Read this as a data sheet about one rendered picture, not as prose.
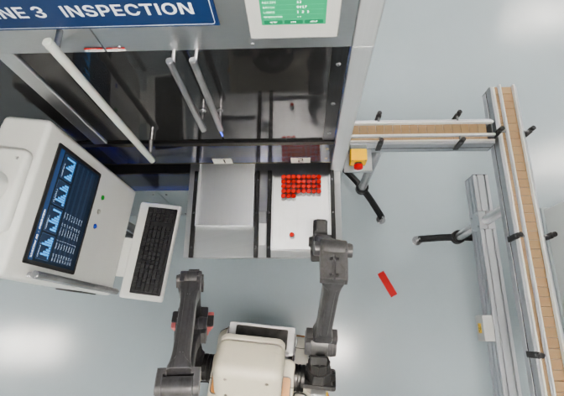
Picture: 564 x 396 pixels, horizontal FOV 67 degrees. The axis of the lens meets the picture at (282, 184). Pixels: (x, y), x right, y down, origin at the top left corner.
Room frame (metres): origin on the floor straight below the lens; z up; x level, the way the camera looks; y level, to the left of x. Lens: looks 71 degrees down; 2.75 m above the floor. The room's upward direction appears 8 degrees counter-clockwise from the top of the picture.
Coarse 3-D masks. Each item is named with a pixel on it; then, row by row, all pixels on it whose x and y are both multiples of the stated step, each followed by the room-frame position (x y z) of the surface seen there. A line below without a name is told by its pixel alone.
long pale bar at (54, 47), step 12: (60, 36) 0.75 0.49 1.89; (48, 48) 0.70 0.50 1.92; (60, 60) 0.70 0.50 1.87; (72, 72) 0.70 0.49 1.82; (84, 84) 0.70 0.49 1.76; (96, 96) 0.70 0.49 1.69; (108, 108) 0.71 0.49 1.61; (120, 120) 0.71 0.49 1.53; (132, 132) 0.72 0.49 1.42; (144, 156) 0.70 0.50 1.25
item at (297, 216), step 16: (272, 192) 0.60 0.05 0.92; (272, 208) 0.52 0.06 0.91; (288, 208) 0.52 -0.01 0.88; (304, 208) 0.51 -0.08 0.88; (320, 208) 0.50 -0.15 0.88; (272, 224) 0.46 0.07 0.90; (288, 224) 0.45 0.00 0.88; (304, 224) 0.44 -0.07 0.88; (272, 240) 0.39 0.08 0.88; (288, 240) 0.38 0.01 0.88; (304, 240) 0.37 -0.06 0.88
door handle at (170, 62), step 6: (174, 54) 0.72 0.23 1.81; (168, 60) 0.69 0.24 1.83; (174, 60) 0.70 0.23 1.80; (168, 66) 0.68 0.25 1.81; (174, 66) 0.68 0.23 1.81; (174, 72) 0.68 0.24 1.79; (174, 78) 0.68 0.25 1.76; (180, 78) 0.68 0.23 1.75; (180, 84) 0.68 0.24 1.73; (180, 90) 0.68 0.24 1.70; (186, 90) 0.68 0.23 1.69; (186, 96) 0.68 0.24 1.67; (186, 102) 0.68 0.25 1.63; (192, 102) 0.68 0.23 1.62; (192, 108) 0.68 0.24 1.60; (192, 114) 0.68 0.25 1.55; (198, 114) 0.68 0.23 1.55; (198, 120) 0.68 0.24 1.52; (198, 126) 0.68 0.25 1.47; (204, 126) 0.68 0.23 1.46
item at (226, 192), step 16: (208, 176) 0.73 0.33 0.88; (224, 176) 0.72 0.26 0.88; (240, 176) 0.71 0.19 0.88; (208, 192) 0.65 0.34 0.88; (224, 192) 0.64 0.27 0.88; (240, 192) 0.63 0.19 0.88; (208, 208) 0.58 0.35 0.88; (224, 208) 0.56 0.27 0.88; (240, 208) 0.55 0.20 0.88; (208, 224) 0.49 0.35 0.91; (224, 224) 0.48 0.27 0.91; (240, 224) 0.47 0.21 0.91
